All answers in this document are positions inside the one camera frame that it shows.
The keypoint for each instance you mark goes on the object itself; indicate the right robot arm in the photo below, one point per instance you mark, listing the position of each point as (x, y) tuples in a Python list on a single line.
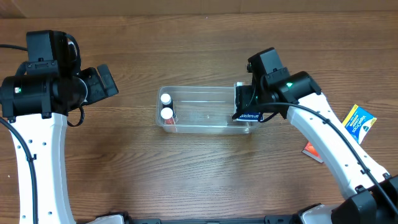
[(369, 191)]

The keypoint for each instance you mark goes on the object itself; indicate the blue yellow VapoDrops box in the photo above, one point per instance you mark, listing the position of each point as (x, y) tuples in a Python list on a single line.
[(358, 122)]

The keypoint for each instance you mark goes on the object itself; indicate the orange tube white cap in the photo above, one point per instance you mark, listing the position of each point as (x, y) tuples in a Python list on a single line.
[(167, 114)]

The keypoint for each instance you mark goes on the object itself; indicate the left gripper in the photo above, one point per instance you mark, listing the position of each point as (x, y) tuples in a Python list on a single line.
[(101, 82)]

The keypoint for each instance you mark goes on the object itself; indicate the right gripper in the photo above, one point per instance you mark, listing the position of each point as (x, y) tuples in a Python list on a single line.
[(244, 101)]

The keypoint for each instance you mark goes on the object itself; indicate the red caplet box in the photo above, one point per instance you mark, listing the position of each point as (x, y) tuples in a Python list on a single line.
[(310, 151)]

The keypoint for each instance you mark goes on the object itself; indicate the black bottle white cap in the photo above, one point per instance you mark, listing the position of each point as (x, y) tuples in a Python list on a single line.
[(166, 101)]

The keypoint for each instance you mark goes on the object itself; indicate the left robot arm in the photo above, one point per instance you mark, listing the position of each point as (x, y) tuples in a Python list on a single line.
[(35, 104)]

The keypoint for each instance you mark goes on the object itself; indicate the clear plastic container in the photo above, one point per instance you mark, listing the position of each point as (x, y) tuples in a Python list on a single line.
[(202, 110)]

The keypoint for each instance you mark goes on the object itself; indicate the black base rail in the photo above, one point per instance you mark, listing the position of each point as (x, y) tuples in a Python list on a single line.
[(268, 219)]

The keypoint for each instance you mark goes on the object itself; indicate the white Hansaplast plaster box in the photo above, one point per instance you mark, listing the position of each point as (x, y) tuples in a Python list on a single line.
[(249, 116)]

